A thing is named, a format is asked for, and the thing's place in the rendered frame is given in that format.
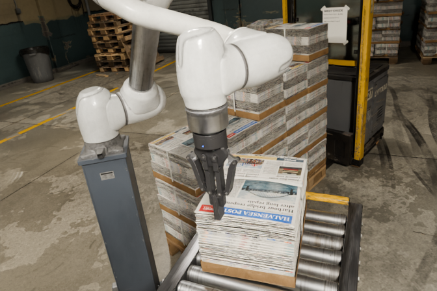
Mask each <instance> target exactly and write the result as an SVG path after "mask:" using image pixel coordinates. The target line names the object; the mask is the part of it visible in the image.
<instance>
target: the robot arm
mask: <svg viewBox="0 0 437 291"><path fill-rule="evenodd" d="M93 1H94V2H95V3H96V4H97V5H99V6H101V7H102V8H104V9H105V10H107V11H109V12H112V13H113V14H116V15H117V16H119V17H121V18H122V19H124V20H126V21H128V22H130V23H132V24H133V26H132V37H131V58H130V69H129V78H128V79H126V80H125V81H124V84H123V86H122V87H121V89H120V91H119V92H116V93H114V94H113V93H110V91H109V90H108V89H106V88H104V87H100V86H93V87H90V88H86V89H84V90H82V91H81V92H80V93H79V95H78V97H77V101H76V116H77V122H78V125H79V129H80V131H81V134H82V137H83V140H84V143H85V148H84V151H83V153H82V154H81V156H80V157H81V160H84V159H88V158H92V157H98V159H100V158H103V157H104V156H105V155H110V154H115V153H123V152H124V148H123V146H124V140H125V139H126V136H125V135H124V134H121V135H120V133H119V130H120V129H121V128H122V127H124V126H126V125H131V124H134V123H138V122H141V121H144V120H148V119H150V118H152V117H154V116H156V115H158V114H159V113H160V112H161V111H162V110H163V109H164V108H165V105H166V95H165V92H164V91H163V89H162V88H161V87H160V86H159V85H157V84H156V82H155V81H154V80H153V76H154V71H155V62H156V56H157V48H158V43H159V35H160V32H165V33H169V34H173V35H177V36H179V37H178V39H177V44H176V73H177V78H178V86H179V90H180V94H181V96H182V98H183V100H184V103H185V111H186V114H187V122H188V127H189V130H190V131H192V135H193V140H194V146H195V148H194V151H191V152H190V153H189V154H188V155H187V156H186V159H187V160H188V161H189V163H190V164H191V166H192V169H193V172H194V174H195V177H196V180H197V182H198V185H199V187H200V190H201V191H202V192H204V191H205V192H207V193H208V194H209V202H210V204H211V205H212V206H213V212H214V217H215V220H221V219H222V217H223V215H224V214H225V211H224V206H225V204H226V196H228V195H229V194H230V192H231V191H232V189H233V183H234V179H235V171H236V167H237V164H238V162H239V161H240V159H241V158H240V157H239V156H236V157H235V156H233V155H232V154H231V153H230V150H229V148H228V139H227V132H226V128H227V126H228V124H229V119H228V103H227V96H229V95H231V94H232V93H234V92H236V91H238V90H240V89H243V88H252V87H255V86H259V85H262V84H265V83H267V82H270V81H273V80H275V79H277V78H278V77H280V76H281V75H283V74H284V73H285V72H286V71H287V70H288V69H289V66H290V64H291V62H292V59H293V49H292V47H291V44H290V43H289V41H288V39H286V38H284V37H283V36H280V35H279V34H274V33H266V32H263V31H257V30H254V29H249V28H248V27H240V28H238V29H235V30H234V29H232V28H229V27H227V26H225V25H222V24H219V23H216V22H214V21H209V20H206V19H202V18H197V17H195V16H190V15H188V14H183V13H180V12H176V11H173V10H169V9H168V8H169V6H170V5H171V3H172V2H173V0H93ZM226 159H228V165H229V168H228V173H227V178H226V184H225V178H224V162H225V160H226ZM200 161H202V164H203V167H202V164H201V162H200ZM204 171H205V173H204ZM214 172H215V173H214ZM215 179H216V184H215ZM216 185H217V187H216ZM215 189H216V190H215Z"/></svg>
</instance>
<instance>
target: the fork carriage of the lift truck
mask: <svg viewBox="0 0 437 291"><path fill-rule="evenodd" d="M326 132H327V135H326V138H327V141H326V158H330V159H333V160H334V162H337V163H340V164H344V165H347V166H349V164H351V157H352V133H348V132H345V131H339V130H335V129H329V128H326Z"/></svg>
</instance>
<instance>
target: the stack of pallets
mask: <svg viewBox="0 0 437 291"><path fill-rule="evenodd" d="M112 15H113V16H112ZM88 16H89V20H90V21H89V22H87V24H88V29H87V31H88V35H89V36H90V37H91V38H92V43H93V45H94V48H95V49H96V52H97V54H95V55H94V56H95V59H96V64H97V67H99V69H100V73H101V72H106V71H108V70H112V71H111V72H118V71H120V70H123V69H125V72H129V69H130V59H128V57H127V55H126V51H125V50H124V46H123V45H122V43H121V41H120V39H119V38H123V37H124V36H127V35H130V34H132V26H133V24H132V23H130V22H128V21H123V22H122V20H123V19H122V18H121V17H119V16H117V15H116V14H113V13H112V12H103V13H99V14H91V15H88ZM96 16H100V18H101V19H97V18H96ZM110 22H113V23H110ZM95 23H99V25H98V26H96V25H95ZM123 26H125V27H124V28H122V27H123ZM95 31H100V32H97V33H96V32H95ZM127 32H129V33H127ZM98 37H103V38H100V39H98ZM100 43H105V44H102V45H101V44H100ZM103 49H106V50H104V51H103ZM102 56H106V57H102ZM104 62H105V63H104ZM107 68H108V69H107Z"/></svg>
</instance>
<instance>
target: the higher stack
mask: <svg viewBox="0 0 437 291"><path fill-rule="evenodd" d="M264 32H266V33H274V34H279V35H280V36H283V37H284V38H286V39H288V41H289V43H290V44H291V47H292V49H293V54H294V55H312V54H314V53H316V52H319V51H322V50H323V49H326V48H328V23H284V24H281V25H277V26H273V27H269V28H267V29H264ZM292 62H298V63H304V64H307V65H308V69H307V80H308V87H307V88H309V87H311V86H313V85H315V84H317V83H319V82H321V81H323V80H325V79H327V75H328V74H327V73H328V72H327V70H328V63H329V62H328V55H323V56H321V57H319V58H316V59H314V60H311V61H309V62H305V61H295V60H292ZM326 89H327V85H326V84H325V85H324V86H322V87H320V88H318V89H316V90H314V91H313V92H311V93H309V94H307V95H308V98H307V101H308V102H307V108H308V117H309V118H310V117H311V116H313V115H314V114H316V113H317V112H318V111H320V110H322V109H324V108H325V107H327V98H326V94H327V91H326ZM326 115H327V113H326V112H325V113H324V114H322V115H320V116H319V117H318V118H316V119H314V120H313V121H311V122H310V123H307V124H308V126H309V127H308V128H309V129H308V138H309V140H308V143H309V144H308V145H310V144H312V143H313V142H314V141H316V140H317V139H318V138H320V137H321V136H322V135H324V134H325V133H326V125H327V118H326V117H327V116H326ZM326 141H327V138H325V139H323V140H322V141H320V142H319V143H318V144H317V145H315V146H314V147H313V148H311V149H310V150H309V151H308V158H309V159H308V162H309V164H308V171H310V170H312V169H313V168H314V167H315V166H316V165H318V163H320V162H321V161H322V160H323V159H325V158H326ZM324 177H326V163H324V164H323V165H321V166H320V167H319V168H318V169H317V170H315V171H314V172H313V173H312V174H311V175H310V176H308V180H309V182H308V190H309V191H310V190H311V189H312V188H313V187H314V186H315V185H316V184H318V183H319V182H320V181H321V180H322V179H323V178H324Z"/></svg>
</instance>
